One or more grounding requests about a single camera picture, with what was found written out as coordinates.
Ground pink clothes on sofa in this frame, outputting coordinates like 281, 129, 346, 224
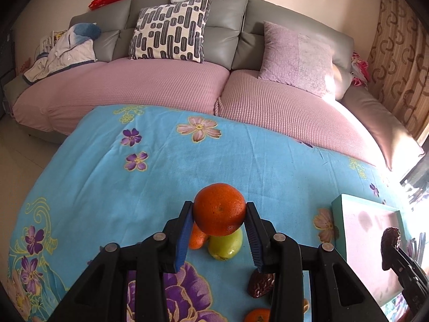
350, 52, 370, 88

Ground pink sofa seat cover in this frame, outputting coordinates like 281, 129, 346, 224
4, 58, 384, 166

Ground black white patterned pillow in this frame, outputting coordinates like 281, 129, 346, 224
129, 0, 212, 63

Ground teal white tray box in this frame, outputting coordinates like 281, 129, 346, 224
332, 193, 410, 306

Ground white blue clothes pile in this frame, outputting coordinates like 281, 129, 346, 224
23, 29, 97, 85

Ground blue floral tablecloth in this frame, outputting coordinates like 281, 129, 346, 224
6, 105, 405, 321

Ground grey leather sofa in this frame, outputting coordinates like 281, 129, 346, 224
4, 0, 423, 172

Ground dark red date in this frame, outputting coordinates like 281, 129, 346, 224
246, 269, 275, 299

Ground pink square pillow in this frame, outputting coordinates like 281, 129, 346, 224
259, 21, 335, 97

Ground brown patterned curtain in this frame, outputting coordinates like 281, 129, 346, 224
369, 0, 429, 145

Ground blue plush toy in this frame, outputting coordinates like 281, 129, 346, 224
68, 23, 101, 47

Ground large orange tangerine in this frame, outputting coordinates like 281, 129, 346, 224
193, 183, 246, 236

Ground small orange tangerine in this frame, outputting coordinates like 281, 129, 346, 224
188, 223, 209, 250

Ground round green fruit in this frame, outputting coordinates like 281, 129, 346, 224
207, 228, 243, 261

